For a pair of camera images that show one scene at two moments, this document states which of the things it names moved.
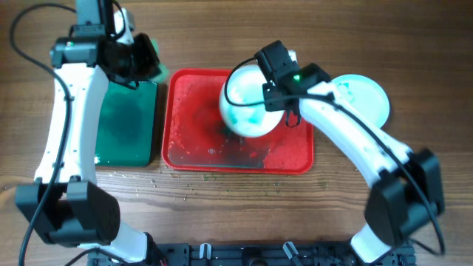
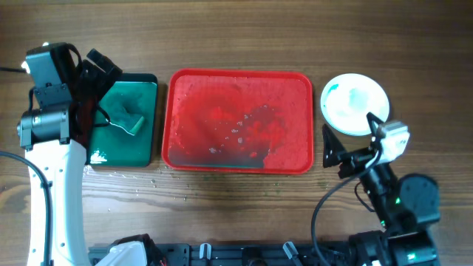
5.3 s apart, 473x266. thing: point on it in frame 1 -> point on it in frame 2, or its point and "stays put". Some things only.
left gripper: x=148 y=58 -> x=103 y=82
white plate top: x=245 y=86 -> x=347 y=100
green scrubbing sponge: x=164 y=74 -> x=123 y=111
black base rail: x=261 y=253 stays put
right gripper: x=269 y=104 -> x=334 y=154
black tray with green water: x=126 y=127 stays put
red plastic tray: x=195 y=139 stays put
